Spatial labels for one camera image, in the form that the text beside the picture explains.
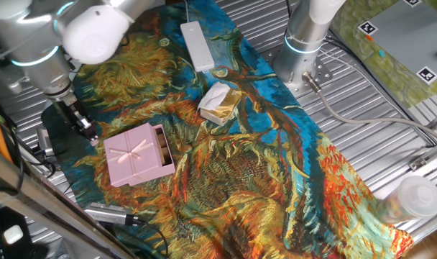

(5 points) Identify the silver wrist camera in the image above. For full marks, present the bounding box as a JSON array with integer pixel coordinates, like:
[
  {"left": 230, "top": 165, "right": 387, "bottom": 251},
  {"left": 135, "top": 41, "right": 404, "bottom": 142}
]
[{"left": 0, "top": 66, "right": 29, "bottom": 95}]

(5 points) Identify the white power strip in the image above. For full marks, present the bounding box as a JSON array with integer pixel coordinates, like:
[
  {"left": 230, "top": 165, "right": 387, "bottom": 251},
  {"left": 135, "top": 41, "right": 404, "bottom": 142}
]
[{"left": 179, "top": 0, "right": 216, "bottom": 74}]

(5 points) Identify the black computer mouse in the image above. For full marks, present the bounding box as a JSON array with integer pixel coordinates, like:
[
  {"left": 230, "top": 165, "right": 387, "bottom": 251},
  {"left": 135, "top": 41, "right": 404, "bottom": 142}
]
[{"left": 23, "top": 243, "right": 50, "bottom": 259}]

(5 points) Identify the metal frame bar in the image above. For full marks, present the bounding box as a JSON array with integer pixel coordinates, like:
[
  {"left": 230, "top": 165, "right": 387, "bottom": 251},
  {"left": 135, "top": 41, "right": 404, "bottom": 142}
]
[{"left": 0, "top": 143, "right": 137, "bottom": 259}]

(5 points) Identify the green patterned mat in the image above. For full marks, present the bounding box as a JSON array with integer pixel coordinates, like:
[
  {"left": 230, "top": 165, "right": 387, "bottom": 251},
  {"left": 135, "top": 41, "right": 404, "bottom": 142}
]
[{"left": 329, "top": 0, "right": 437, "bottom": 109}]

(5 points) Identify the white earbud case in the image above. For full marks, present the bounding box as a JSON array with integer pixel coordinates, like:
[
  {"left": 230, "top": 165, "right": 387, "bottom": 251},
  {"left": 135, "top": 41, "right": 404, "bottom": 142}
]
[{"left": 3, "top": 224, "right": 24, "bottom": 245}]

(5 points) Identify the silver vented camera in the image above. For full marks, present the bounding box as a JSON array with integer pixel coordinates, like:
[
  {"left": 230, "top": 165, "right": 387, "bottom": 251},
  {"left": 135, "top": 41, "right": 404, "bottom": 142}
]
[{"left": 84, "top": 202, "right": 140, "bottom": 227}]

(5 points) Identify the silver side camera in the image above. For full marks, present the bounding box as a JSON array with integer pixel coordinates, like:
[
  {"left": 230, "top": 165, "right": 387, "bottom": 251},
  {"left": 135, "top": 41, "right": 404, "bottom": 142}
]
[{"left": 36, "top": 127, "right": 55, "bottom": 159}]

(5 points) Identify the translucent plastic cup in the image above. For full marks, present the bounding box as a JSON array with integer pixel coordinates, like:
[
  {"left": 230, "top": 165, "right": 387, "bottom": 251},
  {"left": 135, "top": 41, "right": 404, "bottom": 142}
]
[{"left": 374, "top": 175, "right": 437, "bottom": 226}]

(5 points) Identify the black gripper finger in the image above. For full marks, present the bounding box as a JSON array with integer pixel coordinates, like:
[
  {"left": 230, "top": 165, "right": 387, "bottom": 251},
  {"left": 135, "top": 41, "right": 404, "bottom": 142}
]
[
  {"left": 71, "top": 120, "right": 98, "bottom": 147},
  {"left": 78, "top": 112, "right": 99, "bottom": 142}
]

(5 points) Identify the gray marker board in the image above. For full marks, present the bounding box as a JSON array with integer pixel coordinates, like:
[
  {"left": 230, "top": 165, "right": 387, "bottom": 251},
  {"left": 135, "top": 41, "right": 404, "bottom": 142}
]
[{"left": 357, "top": 0, "right": 437, "bottom": 86}]

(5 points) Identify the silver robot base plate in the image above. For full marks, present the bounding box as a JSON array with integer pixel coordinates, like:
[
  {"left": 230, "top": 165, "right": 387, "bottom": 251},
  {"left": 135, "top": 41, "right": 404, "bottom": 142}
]
[{"left": 263, "top": 46, "right": 334, "bottom": 95}]

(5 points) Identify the pink ribboned casing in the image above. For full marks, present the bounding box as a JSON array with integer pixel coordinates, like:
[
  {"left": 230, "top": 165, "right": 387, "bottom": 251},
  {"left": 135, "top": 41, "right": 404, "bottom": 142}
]
[{"left": 103, "top": 122, "right": 171, "bottom": 188}]

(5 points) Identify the thick gray base cable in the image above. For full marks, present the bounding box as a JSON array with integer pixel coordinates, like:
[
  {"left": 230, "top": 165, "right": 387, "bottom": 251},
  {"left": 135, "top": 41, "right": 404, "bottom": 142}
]
[{"left": 301, "top": 71, "right": 437, "bottom": 143}]

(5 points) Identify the tan cardboard box insert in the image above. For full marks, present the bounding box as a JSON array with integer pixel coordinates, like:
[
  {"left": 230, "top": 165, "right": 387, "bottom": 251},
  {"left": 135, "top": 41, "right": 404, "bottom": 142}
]
[{"left": 155, "top": 128, "right": 173, "bottom": 165}]

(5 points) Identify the gold tissue pack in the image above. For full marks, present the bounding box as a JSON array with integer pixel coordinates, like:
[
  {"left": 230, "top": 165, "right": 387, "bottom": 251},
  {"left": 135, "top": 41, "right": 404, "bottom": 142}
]
[{"left": 197, "top": 81, "right": 243, "bottom": 127}]

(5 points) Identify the pink inner gift box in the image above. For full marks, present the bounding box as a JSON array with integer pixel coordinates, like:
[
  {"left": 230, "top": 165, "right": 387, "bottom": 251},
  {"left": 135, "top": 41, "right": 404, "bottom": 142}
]
[{"left": 152, "top": 124, "right": 177, "bottom": 177}]

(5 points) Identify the black base cable bundle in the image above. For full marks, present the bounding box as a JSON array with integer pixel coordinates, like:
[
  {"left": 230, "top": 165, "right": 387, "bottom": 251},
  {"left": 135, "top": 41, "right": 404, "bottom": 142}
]
[{"left": 321, "top": 35, "right": 437, "bottom": 147}]

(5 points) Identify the black camera cable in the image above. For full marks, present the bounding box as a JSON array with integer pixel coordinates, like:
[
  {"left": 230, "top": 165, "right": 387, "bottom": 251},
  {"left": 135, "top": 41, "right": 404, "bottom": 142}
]
[{"left": 124, "top": 214, "right": 170, "bottom": 258}]

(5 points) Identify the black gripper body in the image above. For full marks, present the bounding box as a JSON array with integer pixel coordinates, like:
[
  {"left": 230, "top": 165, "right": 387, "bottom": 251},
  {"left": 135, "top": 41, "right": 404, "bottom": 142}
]
[{"left": 52, "top": 99, "right": 86, "bottom": 130}]

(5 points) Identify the sunflower painting print cloth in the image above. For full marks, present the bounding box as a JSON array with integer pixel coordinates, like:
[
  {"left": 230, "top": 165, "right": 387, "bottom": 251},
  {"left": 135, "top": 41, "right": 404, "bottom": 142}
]
[{"left": 40, "top": 0, "right": 415, "bottom": 259}]

